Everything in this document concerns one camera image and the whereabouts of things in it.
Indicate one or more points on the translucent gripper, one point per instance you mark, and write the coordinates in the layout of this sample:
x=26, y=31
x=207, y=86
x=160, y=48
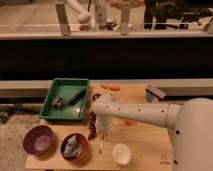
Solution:
x=103, y=126

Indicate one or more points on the silver fork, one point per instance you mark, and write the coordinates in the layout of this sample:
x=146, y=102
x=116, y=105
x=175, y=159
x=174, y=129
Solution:
x=101, y=146

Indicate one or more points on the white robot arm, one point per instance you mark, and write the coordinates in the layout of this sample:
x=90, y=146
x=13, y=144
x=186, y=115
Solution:
x=192, y=123

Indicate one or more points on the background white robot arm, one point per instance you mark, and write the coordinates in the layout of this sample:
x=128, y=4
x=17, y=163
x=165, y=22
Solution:
x=83, y=16

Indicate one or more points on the dark grape bunch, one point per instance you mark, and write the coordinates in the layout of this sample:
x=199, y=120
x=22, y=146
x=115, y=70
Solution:
x=91, y=126

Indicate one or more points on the orange fruit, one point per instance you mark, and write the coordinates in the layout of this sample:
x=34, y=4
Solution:
x=130, y=122

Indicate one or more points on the small metal cup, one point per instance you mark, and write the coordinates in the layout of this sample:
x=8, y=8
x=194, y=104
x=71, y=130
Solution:
x=95, y=96

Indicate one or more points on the orange carrot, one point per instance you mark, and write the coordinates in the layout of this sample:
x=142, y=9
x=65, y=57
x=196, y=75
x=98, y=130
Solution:
x=110, y=87

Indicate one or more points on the red-brown bowl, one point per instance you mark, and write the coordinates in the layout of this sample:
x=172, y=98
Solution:
x=80, y=139

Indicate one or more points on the blue-grey cloth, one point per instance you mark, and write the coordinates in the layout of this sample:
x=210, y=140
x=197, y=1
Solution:
x=72, y=148

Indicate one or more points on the black brush in tray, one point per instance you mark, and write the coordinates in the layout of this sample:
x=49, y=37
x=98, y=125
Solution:
x=59, y=102

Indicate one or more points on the green plastic tray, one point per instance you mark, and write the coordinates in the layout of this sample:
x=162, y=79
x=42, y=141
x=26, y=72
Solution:
x=65, y=88

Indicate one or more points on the blue and grey brush block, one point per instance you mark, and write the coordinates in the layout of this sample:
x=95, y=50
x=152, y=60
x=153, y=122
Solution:
x=153, y=92

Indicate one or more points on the purple bowl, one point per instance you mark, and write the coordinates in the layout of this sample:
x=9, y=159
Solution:
x=38, y=140

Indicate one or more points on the white background bottle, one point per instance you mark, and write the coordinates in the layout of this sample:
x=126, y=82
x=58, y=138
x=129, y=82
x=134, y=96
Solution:
x=100, y=14

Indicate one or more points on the person legs in background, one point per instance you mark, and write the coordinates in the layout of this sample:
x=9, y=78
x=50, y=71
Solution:
x=150, y=11

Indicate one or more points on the wooden post left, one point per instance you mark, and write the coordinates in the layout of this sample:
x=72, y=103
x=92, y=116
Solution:
x=62, y=18

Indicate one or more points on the wooden post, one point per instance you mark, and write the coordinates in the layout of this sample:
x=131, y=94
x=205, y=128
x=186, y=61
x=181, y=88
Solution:
x=125, y=13
x=62, y=18

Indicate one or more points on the wooden post right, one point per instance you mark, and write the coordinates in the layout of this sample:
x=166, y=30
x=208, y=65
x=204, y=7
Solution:
x=125, y=13

